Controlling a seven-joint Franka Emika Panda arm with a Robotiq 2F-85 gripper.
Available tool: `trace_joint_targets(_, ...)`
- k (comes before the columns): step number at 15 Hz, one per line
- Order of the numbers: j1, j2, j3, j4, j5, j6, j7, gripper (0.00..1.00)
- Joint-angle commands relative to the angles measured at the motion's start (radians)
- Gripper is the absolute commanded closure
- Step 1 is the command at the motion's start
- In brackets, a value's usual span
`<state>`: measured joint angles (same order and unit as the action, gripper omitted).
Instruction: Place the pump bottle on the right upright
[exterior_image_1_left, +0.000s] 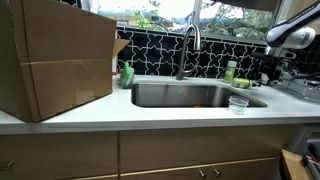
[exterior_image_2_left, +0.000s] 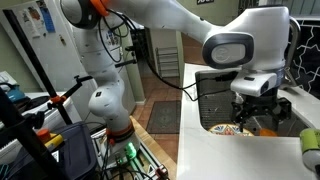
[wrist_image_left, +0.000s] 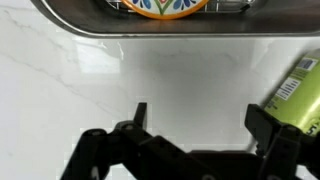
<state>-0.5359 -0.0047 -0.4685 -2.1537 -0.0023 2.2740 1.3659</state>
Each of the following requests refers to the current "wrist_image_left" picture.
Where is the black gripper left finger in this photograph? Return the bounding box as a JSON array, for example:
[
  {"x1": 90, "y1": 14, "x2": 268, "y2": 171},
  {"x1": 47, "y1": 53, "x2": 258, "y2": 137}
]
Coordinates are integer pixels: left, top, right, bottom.
[{"x1": 59, "y1": 101, "x2": 192, "y2": 180}]

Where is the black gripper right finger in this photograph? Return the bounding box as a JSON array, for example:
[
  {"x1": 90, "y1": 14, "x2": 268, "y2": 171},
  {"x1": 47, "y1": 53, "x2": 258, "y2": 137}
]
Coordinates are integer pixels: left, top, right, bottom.
[{"x1": 244, "y1": 103, "x2": 320, "y2": 180}]

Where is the green white pump bottle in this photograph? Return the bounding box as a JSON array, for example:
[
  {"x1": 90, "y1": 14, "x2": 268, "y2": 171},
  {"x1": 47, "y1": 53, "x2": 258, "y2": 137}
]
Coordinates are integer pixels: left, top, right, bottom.
[{"x1": 262, "y1": 48, "x2": 320, "y2": 138}]

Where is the colourful patterned plate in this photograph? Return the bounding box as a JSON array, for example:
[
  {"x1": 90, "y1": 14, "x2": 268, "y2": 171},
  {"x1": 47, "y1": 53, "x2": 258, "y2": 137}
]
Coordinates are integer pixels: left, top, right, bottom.
[{"x1": 121, "y1": 0, "x2": 210, "y2": 20}]

